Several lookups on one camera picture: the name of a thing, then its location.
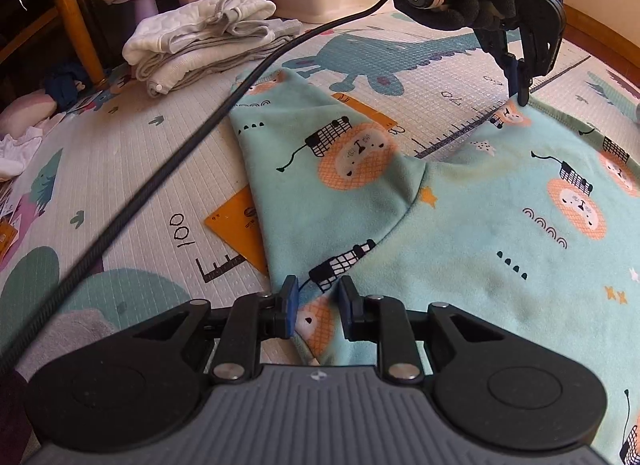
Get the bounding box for animal print play mat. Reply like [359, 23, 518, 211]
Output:
[0, 10, 640, 396]

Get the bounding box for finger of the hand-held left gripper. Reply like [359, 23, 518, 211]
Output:
[475, 25, 521, 96]
[517, 0, 567, 106]

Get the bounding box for scattered small cards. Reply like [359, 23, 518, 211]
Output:
[0, 185, 21, 266]

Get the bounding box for teal lion print sweatshirt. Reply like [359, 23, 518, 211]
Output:
[227, 68, 640, 465]

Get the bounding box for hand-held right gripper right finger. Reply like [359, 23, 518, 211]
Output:
[339, 276, 511, 386]

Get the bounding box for person's grey socked foot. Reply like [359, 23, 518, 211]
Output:
[15, 307, 121, 381]

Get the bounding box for dark blue cloth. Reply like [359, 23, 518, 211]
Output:
[42, 62, 88, 108]

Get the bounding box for white quilted folded clothes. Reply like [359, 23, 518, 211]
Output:
[122, 0, 303, 96]

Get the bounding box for white lace cloth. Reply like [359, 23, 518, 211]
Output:
[0, 128, 43, 181]

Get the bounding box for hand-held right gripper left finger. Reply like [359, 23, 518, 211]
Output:
[122, 275, 300, 383]

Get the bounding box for wooden chair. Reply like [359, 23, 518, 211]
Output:
[0, 0, 108, 88]

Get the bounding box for person's maroon trouser leg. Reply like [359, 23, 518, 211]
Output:
[0, 370, 36, 465]

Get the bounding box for pink plush pillow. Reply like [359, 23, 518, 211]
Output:
[0, 92, 58, 133]

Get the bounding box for black cable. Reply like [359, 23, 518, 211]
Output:
[0, 0, 401, 376]

